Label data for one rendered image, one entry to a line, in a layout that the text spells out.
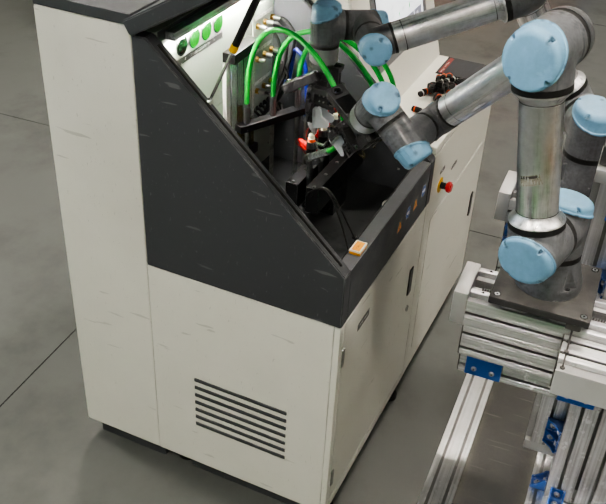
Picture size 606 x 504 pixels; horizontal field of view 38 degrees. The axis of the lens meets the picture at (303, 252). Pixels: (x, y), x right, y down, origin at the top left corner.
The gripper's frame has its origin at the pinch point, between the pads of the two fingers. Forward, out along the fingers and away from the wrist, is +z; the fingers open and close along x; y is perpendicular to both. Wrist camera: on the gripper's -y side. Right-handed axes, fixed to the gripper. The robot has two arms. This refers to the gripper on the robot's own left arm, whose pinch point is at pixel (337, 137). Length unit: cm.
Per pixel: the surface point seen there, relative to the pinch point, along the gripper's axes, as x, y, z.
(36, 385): -96, 15, 126
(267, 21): 9, -44, 31
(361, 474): -16, 90, 79
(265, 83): 5, -32, 45
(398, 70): 52, -21, 56
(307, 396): -30, 56, 34
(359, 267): -8.4, 31.4, 6.8
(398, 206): 14.3, 21.0, 20.2
